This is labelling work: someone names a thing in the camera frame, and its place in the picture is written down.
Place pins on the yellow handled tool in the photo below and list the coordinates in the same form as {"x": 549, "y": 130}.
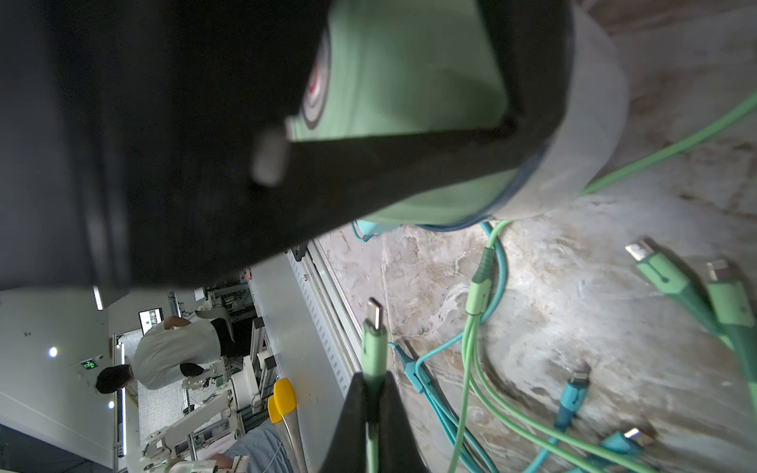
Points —
{"x": 282, "y": 410}

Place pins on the aluminium front rail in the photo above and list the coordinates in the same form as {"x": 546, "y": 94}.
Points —
{"x": 315, "y": 338}

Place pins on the person in white shirt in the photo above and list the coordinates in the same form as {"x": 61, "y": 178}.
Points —
{"x": 175, "y": 349}

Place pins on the person in grey shirt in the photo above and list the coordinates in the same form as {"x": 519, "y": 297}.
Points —
{"x": 264, "y": 448}

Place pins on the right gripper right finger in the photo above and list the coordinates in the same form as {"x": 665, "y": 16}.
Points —
{"x": 373, "y": 433}

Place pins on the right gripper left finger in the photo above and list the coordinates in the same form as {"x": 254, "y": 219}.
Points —
{"x": 142, "y": 142}

